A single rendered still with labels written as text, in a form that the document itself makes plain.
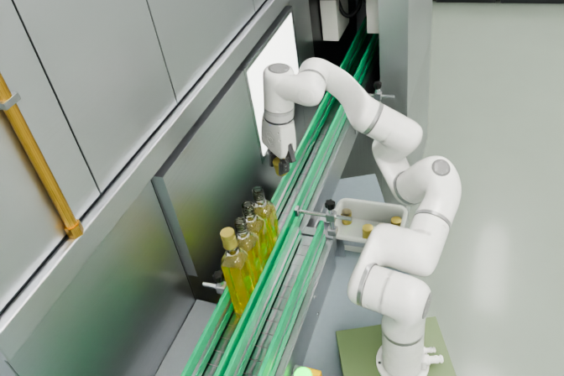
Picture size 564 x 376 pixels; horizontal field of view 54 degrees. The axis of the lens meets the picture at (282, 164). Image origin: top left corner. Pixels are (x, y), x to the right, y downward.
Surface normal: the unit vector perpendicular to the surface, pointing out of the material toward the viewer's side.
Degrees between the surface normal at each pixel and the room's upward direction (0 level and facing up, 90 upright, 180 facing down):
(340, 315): 0
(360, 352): 2
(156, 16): 90
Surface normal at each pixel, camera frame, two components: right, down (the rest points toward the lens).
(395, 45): -0.33, 0.62
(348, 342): -0.14, -0.75
